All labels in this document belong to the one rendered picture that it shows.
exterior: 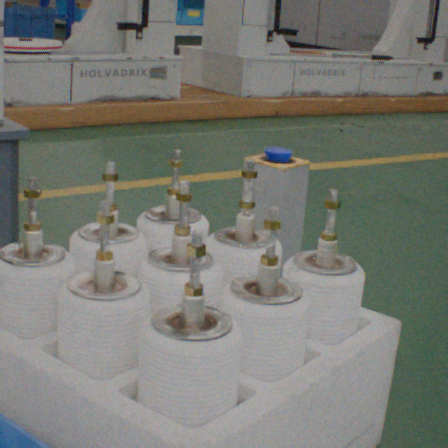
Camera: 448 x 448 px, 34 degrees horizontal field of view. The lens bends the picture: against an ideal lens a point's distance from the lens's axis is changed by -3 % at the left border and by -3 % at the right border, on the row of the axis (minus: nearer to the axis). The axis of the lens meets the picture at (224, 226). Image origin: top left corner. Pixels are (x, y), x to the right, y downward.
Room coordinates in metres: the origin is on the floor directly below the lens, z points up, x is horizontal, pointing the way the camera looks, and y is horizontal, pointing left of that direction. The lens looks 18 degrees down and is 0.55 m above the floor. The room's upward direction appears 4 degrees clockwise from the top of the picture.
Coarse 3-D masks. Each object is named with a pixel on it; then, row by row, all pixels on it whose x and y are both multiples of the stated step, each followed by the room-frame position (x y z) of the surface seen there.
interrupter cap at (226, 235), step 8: (216, 232) 0.90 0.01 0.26; (224, 232) 0.91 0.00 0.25; (232, 232) 0.91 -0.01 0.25; (256, 232) 0.92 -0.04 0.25; (264, 232) 0.92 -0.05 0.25; (216, 240) 0.88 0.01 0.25; (224, 240) 0.87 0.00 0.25; (232, 240) 0.88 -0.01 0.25; (256, 240) 0.89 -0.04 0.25; (264, 240) 0.89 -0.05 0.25; (240, 248) 0.86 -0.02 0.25; (248, 248) 0.86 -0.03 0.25; (256, 248) 0.86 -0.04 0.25
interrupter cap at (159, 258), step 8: (160, 248) 0.83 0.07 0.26; (168, 248) 0.83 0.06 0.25; (152, 256) 0.80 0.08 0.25; (160, 256) 0.80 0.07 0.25; (168, 256) 0.81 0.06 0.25; (208, 256) 0.82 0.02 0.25; (152, 264) 0.78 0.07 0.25; (160, 264) 0.78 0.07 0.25; (168, 264) 0.78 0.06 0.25; (176, 264) 0.79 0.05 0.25; (184, 264) 0.79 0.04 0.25; (208, 264) 0.79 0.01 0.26; (184, 272) 0.77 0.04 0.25
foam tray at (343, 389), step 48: (0, 336) 0.71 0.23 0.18; (48, 336) 0.73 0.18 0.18; (384, 336) 0.80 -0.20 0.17; (0, 384) 0.70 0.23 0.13; (48, 384) 0.65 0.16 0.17; (96, 384) 0.63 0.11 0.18; (240, 384) 0.66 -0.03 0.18; (288, 384) 0.66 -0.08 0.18; (336, 384) 0.72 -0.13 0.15; (384, 384) 0.82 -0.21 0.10; (48, 432) 0.65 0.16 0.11; (96, 432) 0.60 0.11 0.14; (144, 432) 0.57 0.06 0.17; (192, 432) 0.56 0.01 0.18; (240, 432) 0.58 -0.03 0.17; (288, 432) 0.65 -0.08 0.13; (336, 432) 0.73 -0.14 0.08
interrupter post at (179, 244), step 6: (174, 234) 0.80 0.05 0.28; (174, 240) 0.80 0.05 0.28; (180, 240) 0.79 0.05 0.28; (186, 240) 0.79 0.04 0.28; (174, 246) 0.80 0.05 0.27; (180, 246) 0.79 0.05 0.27; (186, 246) 0.79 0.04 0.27; (174, 252) 0.79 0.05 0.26; (180, 252) 0.79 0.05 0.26; (186, 252) 0.79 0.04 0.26; (174, 258) 0.79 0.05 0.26; (180, 258) 0.79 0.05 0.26; (186, 258) 0.79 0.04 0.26
